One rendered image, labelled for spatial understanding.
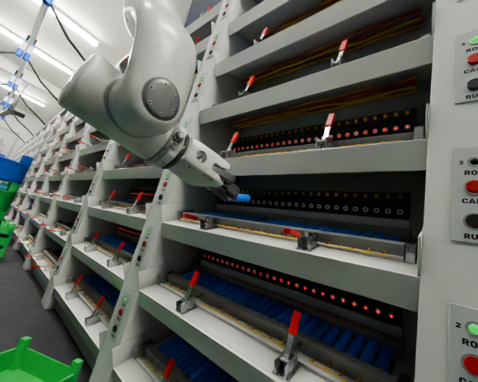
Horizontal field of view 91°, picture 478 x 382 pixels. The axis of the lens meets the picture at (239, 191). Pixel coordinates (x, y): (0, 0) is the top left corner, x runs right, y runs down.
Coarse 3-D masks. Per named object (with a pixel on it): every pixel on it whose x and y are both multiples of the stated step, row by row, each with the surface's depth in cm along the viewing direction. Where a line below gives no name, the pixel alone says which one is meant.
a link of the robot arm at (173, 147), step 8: (176, 128) 37; (184, 128) 39; (176, 136) 36; (184, 136) 37; (168, 144) 36; (176, 144) 37; (160, 152) 36; (168, 152) 36; (176, 152) 37; (144, 160) 38; (152, 160) 37; (160, 160) 37; (168, 160) 37
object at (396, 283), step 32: (192, 224) 64; (384, 224) 47; (256, 256) 46; (288, 256) 41; (320, 256) 37; (352, 256) 36; (416, 256) 33; (352, 288) 34; (384, 288) 31; (416, 288) 29
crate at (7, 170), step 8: (0, 160) 60; (8, 160) 61; (24, 160) 64; (32, 160) 65; (0, 168) 60; (8, 168) 61; (16, 168) 63; (24, 168) 64; (0, 176) 60; (8, 176) 61; (16, 176) 63; (24, 176) 64
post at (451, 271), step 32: (448, 0) 38; (448, 32) 37; (448, 64) 35; (448, 96) 33; (448, 128) 32; (448, 160) 31; (448, 192) 30; (448, 224) 29; (448, 256) 28; (448, 288) 27; (448, 320) 26; (416, 352) 27
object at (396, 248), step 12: (204, 216) 64; (216, 216) 63; (252, 228) 53; (264, 228) 51; (276, 228) 49; (288, 228) 47; (300, 228) 46; (324, 240) 42; (336, 240) 41; (348, 240) 39; (360, 240) 38; (372, 240) 37; (384, 240) 37; (372, 252) 35; (384, 252) 35; (396, 252) 35
